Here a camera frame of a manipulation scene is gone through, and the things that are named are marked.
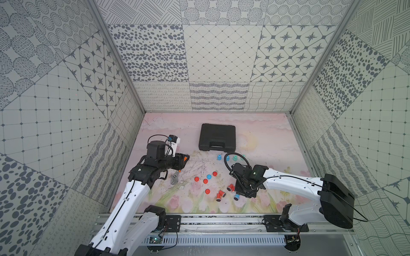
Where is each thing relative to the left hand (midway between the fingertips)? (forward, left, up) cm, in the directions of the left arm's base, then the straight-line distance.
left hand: (188, 156), depth 74 cm
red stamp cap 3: (-9, -9, -21) cm, 25 cm away
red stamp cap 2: (-4, -8, -21) cm, 23 cm away
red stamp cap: (+1, -13, -21) cm, 25 cm away
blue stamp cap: (-1, -10, -21) cm, 24 cm away
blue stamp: (-12, -24, -19) cm, 33 cm away
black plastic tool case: (+23, -14, -16) cm, 32 cm away
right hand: (-11, -26, -18) cm, 33 cm away
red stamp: (-7, -22, -19) cm, 30 cm away
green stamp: (+2, -27, -2) cm, 27 cm away
